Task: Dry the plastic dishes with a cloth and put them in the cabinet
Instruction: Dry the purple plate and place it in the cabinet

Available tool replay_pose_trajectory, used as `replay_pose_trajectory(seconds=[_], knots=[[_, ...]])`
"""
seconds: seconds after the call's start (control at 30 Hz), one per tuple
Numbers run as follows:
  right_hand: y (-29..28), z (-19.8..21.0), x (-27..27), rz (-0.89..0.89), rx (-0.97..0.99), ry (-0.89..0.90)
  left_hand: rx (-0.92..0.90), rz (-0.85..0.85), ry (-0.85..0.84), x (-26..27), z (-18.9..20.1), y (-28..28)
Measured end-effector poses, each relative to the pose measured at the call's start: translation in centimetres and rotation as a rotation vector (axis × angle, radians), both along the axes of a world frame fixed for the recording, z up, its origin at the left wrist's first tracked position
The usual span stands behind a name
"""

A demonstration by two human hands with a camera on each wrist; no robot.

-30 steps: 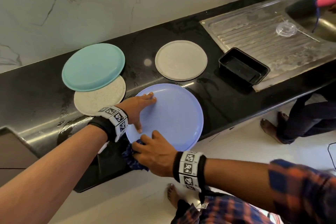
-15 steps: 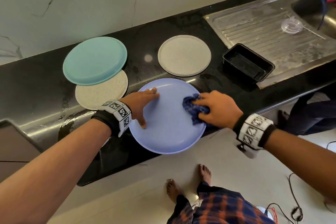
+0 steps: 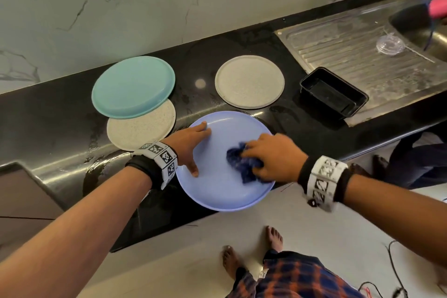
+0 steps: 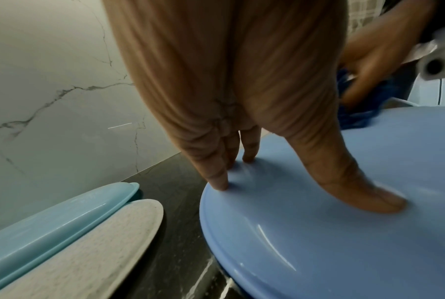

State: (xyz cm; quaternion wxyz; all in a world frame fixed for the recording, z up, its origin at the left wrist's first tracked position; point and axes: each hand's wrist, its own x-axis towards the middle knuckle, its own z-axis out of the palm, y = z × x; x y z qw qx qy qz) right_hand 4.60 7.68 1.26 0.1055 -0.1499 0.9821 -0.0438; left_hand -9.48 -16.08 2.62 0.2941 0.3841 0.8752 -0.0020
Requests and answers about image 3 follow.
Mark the person's right hand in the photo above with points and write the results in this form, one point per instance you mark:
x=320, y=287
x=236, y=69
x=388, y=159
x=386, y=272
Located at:
x=279, y=158

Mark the person's left hand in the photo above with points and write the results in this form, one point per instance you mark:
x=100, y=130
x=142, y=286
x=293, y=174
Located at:
x=183, y=144

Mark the blue striped cloth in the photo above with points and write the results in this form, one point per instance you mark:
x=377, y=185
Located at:
x=241, y=161

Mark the speckled white plate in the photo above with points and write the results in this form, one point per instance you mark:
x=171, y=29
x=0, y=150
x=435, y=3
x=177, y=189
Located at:
x=143, y=132
x=249, y=82

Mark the lavender plate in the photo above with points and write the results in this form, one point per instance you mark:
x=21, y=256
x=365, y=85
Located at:
x=216, y=193

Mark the teal plate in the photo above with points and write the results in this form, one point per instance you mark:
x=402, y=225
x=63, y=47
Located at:
x=133, y=87

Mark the person's right forearm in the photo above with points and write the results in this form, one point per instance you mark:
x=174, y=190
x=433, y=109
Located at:
x=398, y=214

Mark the person's left forearm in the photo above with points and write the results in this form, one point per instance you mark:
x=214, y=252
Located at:
x=70, y=238

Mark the person's right foot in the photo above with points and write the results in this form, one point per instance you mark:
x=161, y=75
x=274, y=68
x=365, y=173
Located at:
x=274, y=238

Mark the person's foot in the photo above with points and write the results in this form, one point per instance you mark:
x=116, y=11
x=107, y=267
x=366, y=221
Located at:
x=274, y=238
x=230, y=261

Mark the person's left foot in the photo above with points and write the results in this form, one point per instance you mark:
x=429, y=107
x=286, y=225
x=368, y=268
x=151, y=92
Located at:
x=230, y=261

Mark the black plastic tray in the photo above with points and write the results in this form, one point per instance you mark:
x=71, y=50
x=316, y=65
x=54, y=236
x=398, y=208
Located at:
x=334, y=92

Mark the blue orange plaid shirt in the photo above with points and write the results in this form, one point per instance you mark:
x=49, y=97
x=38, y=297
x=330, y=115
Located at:
x=290, y=277

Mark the steel sink drainboard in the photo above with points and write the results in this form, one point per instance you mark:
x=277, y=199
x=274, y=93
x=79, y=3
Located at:
x=335, y=43

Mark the clear plastic lid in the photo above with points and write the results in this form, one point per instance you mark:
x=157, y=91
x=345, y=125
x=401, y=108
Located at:
x=390, y=44

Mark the brown lower drawer unit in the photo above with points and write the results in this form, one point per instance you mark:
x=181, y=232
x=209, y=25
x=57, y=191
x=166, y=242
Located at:
x=21, y=203

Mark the thin grey stick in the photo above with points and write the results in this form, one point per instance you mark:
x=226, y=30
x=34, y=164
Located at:
x=422, y=55

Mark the red bear cup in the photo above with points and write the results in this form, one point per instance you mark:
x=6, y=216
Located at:
x=438, y=6

